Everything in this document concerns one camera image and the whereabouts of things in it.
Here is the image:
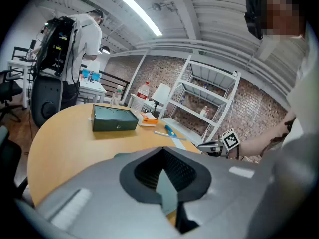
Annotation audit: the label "person's light grey shirt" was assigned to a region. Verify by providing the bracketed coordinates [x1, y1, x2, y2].
[284, 21, 319, 146]

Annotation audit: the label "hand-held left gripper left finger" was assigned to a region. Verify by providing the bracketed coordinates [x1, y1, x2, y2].
[37, 147, 181, 239]

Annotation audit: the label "black backpack rig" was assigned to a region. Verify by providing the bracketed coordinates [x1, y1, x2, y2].
[36, 16, 77, 77]

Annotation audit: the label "dark green box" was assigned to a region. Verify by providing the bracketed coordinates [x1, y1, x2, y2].
[91, 103, 139, 133]

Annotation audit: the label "white desk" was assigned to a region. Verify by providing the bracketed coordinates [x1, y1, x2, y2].
[76, 78, 108, 105]

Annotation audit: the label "blue storage boxes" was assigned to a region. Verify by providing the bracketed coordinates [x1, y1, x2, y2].
[81, 68, 101, 82]

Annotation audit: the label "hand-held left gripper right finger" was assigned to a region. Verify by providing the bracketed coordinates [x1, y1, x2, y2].
[163, 147, 275, 239]

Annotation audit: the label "person's right forearm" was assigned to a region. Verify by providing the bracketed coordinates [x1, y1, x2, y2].
[236, 110, 298, 159]

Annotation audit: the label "person's head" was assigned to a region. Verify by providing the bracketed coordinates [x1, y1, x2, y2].
[259, 0, 308, 40]

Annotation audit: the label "white metal shelf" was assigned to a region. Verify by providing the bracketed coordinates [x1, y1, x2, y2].
[158, 55, 242, 147]

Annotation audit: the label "large clear bottle red label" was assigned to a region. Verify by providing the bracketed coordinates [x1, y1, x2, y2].
[130, 81, 150, 112]

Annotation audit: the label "small clear bottle green cap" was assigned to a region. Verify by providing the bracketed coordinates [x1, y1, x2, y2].
[110, 85, 124, 107]

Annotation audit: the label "black metal railing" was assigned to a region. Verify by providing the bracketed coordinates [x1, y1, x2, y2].
[81, 63, 131, 102]

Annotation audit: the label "white table lamp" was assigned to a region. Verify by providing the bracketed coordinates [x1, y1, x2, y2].
[151, 83, 171, 115]

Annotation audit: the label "orange and white box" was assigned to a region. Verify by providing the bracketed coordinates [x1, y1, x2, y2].
[138, 112, 160, 127]

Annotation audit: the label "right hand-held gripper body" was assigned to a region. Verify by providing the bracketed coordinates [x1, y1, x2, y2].
[213, 128, 241, 159]

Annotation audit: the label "dark grey moulded chair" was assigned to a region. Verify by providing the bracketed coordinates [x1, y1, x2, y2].
[30, 73, 63, 129]

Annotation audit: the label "black office chair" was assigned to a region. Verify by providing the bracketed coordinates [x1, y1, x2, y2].
[0, 125, 28, 202]
[0, 68, 23, 124]

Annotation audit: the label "ceiling tube light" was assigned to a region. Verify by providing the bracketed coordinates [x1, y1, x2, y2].
[122, 0, 163, 37]

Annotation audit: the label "white paper sheet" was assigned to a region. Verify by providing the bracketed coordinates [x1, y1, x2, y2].
[169, 135, 188, 151]

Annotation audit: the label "blue scraper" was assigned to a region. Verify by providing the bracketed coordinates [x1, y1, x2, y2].
[164, 124, 178, 138]

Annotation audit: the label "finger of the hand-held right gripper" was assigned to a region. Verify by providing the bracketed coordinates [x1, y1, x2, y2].
[198, 142, 221, 155]

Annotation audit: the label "black head-worn headset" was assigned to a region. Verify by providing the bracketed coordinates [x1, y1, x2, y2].
[243, 0, 269, 41]

